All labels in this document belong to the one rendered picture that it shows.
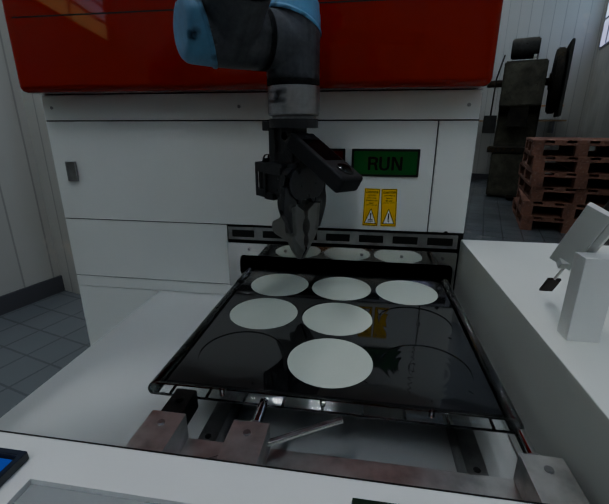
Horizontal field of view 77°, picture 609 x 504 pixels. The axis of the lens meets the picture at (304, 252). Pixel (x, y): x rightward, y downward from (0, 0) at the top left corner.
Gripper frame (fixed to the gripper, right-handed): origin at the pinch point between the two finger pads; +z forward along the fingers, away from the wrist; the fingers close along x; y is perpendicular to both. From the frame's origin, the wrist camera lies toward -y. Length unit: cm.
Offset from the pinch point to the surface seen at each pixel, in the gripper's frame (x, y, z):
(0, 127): -5, 266, -18
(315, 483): 28.4, -28.7, 1.3
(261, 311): 8.9, 0.2, 7.3
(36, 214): -14, 269, 38
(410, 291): -13.2, -12.0, 7.3
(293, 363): 14.7, -12.7, 7.3
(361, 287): -8.8, -5.2, 7.3
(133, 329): 19.4, 23.3, 15.2
